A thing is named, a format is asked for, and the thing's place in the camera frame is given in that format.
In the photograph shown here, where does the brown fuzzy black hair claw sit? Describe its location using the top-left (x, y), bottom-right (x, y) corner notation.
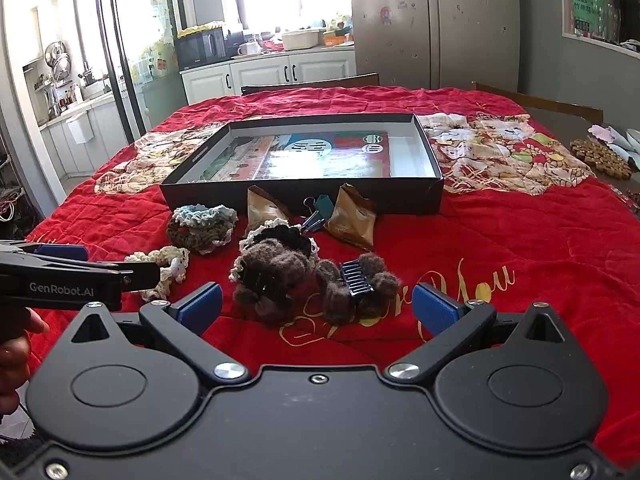
top-left (314, 252), bottom-right (400, 326)

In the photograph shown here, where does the brown blue crochet scrunchie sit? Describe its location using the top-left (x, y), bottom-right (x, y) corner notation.
top-left (166, 204), bottom-right (238, 255)

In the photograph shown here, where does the brown fuzzy scrunchie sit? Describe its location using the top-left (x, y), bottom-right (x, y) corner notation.
top-left (233, 238), bottom-right (316, 324)

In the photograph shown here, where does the black cream crochet scrunchie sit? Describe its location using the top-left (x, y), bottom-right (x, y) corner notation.
top-left (229, 219), bottom-right (319, 285)

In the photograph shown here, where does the brown snack packet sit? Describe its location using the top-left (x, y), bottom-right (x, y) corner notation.
top-left (246, 185), bottom-right (291, 231)
top-left (324, 183), bottom-right (376, 252)

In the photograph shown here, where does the blue binder clip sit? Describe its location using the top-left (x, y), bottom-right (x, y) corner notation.
top-left (300, 197), bottom-right (326, 234)

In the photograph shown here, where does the teal binder clip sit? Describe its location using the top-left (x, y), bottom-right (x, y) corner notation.
top-left (314, 194), bottom-right (334, 220)

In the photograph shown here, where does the person's left hand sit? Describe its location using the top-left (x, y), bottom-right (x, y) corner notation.
top-left (0, 307), bottom-right (49, 416)

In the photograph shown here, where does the red quilted bedspread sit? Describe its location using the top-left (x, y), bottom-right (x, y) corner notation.
top-left (27, 87), bottom-right (639, 469)

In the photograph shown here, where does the black shallow cardboard box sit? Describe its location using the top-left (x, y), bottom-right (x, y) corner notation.
top-left (160, 113), bottom-right (444, 216)

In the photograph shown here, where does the white kitchen cabinet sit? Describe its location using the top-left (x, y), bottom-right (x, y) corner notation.
top-left (181, 46), bottom-right (357, 104)

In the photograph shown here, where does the wooden bead trivet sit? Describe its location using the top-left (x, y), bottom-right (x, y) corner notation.
top-left (570, 139), bottom-right (632, 180)

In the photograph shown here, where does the right wooden chair back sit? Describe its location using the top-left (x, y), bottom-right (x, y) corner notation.
top-left (472, 81), bottom-right (604, 125)

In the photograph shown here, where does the black microwave oven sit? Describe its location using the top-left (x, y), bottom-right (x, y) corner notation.
top-left (175, 27), bottom-right (230, 70)

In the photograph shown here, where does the pink cloth on side table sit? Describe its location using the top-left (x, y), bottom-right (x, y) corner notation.
top-left (588, 125), bottom-right (631, 151)

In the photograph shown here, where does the white plate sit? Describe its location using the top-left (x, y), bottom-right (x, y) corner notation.
top-left (626, 128), bottom-right (640, 153)

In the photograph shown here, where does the white mug on counter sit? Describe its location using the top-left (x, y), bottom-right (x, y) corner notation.
top-left (236, 40), bottom-right (262, 56)

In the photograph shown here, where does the silver double-door refrigerator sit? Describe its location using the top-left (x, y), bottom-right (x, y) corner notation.
top-left (352, 0), bottom-right (521, 91)

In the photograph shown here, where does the white basin on counter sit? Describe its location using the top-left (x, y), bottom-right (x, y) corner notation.
top-left (282, 28), bottom-right (324, 51)

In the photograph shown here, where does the green paper notice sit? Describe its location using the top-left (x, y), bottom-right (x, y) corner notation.
top-left (572, 0), bottom-right (608, 39)

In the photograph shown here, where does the black sliding door frame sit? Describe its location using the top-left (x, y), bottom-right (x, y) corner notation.
top-left (94, 0), bottom-right (151, 142)

